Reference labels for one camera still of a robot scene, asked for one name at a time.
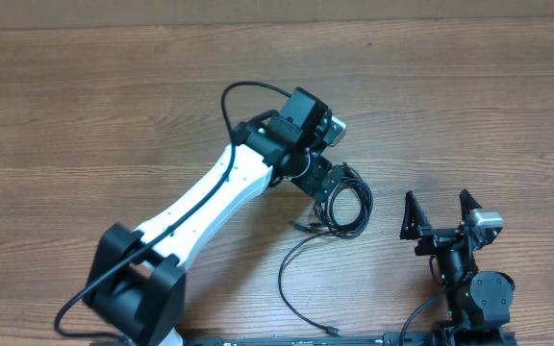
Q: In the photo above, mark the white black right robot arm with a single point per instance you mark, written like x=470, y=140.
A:
x=478, y=302

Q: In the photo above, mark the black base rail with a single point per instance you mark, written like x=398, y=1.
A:
x=387, y=339

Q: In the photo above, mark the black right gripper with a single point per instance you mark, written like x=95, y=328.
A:
x=415, y=227

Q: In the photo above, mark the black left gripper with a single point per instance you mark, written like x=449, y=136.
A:
x=308, y=181

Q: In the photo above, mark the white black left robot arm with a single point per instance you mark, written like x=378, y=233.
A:
x=138, y=277

